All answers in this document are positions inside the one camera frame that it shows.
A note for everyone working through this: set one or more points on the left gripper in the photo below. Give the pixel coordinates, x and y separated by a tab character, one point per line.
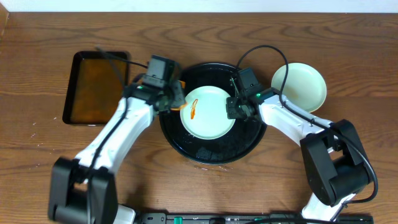
165	109

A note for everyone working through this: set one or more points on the orange green sponge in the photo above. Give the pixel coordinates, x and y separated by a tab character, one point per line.
178	100

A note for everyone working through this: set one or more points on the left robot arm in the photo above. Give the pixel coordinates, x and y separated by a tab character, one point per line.
83	189

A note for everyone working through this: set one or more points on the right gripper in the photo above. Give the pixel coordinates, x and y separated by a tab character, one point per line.
232	113

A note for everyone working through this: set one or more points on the black rectangular water tray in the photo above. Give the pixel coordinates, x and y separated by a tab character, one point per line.
94	89

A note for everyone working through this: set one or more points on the light blue plate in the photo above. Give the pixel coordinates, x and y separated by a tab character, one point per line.
205	115
304	87

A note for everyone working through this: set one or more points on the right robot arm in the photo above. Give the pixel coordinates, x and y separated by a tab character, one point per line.
336	165

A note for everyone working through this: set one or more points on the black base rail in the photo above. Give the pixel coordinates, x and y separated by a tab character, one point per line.
276	218

